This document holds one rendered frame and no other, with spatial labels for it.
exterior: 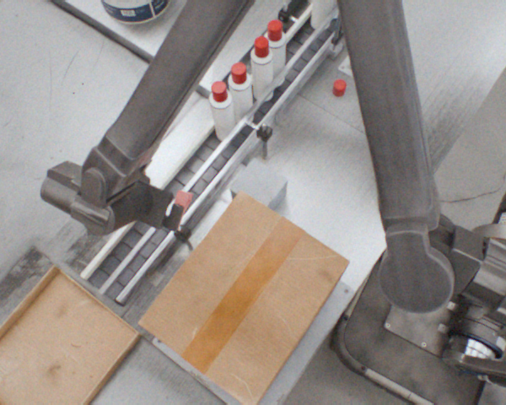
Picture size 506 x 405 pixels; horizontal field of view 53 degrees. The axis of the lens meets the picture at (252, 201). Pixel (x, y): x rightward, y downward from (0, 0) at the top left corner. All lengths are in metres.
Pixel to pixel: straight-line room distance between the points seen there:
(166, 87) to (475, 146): 1.93
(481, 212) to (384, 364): 0.82
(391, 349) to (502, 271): 1.25
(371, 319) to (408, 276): 1.25
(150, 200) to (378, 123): 0.41
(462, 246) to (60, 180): 0.53
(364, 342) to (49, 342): 1.00
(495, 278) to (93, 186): 0.49
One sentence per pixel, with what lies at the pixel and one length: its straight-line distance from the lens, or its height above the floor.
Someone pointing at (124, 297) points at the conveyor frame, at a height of 0.87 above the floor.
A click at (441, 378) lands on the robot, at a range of 1.83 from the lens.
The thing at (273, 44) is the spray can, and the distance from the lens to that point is 1.20.
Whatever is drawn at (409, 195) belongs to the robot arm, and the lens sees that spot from 0.54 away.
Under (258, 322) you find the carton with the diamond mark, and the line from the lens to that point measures 0.88.
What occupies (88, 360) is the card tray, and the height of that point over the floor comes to 0.83.
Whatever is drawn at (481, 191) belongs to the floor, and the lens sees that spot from 2.32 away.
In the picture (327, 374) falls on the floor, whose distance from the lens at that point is 2.00.
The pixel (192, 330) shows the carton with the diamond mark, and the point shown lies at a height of 1.12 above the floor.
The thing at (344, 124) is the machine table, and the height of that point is 0.83.
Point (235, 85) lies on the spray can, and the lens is 1.14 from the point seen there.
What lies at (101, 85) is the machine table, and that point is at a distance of 1.48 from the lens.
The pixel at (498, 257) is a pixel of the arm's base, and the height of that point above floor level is 1.48.
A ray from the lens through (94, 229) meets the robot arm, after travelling 0.75.
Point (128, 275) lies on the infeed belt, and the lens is 1.18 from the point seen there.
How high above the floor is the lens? 1.99
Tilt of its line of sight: 69 degrees down
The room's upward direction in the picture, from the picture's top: 6 degrees counter-clockwise
